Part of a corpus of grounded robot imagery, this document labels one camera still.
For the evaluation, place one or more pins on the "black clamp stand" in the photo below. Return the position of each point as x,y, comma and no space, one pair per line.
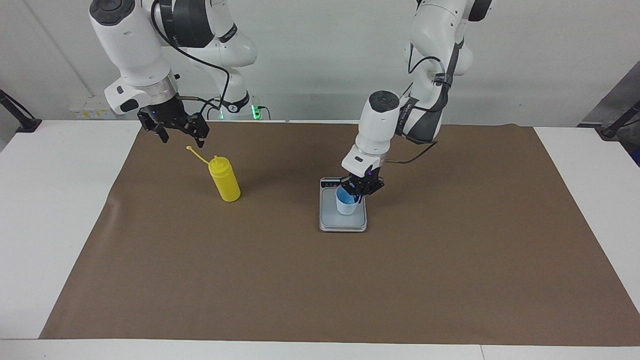
20,117
620,125

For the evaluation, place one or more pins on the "brown table mat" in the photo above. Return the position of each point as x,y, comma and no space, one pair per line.
320,280

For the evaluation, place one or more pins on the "yellow squeeze bottle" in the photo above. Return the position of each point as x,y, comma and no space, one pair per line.
225,182

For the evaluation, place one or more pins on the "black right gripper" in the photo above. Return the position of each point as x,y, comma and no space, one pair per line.
172,117

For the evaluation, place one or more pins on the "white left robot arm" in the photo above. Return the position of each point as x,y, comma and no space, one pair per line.
380,125

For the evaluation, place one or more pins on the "dark grey background panel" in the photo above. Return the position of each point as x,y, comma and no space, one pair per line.
625,95

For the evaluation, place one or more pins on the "light blue plastic cup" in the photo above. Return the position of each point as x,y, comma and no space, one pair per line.
345,206

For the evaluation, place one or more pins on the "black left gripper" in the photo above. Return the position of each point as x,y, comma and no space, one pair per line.
367,182

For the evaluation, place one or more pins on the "silver digital kitchen scale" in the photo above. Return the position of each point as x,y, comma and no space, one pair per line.
330,220

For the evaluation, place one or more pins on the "white wall socket box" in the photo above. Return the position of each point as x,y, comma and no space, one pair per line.
87,109

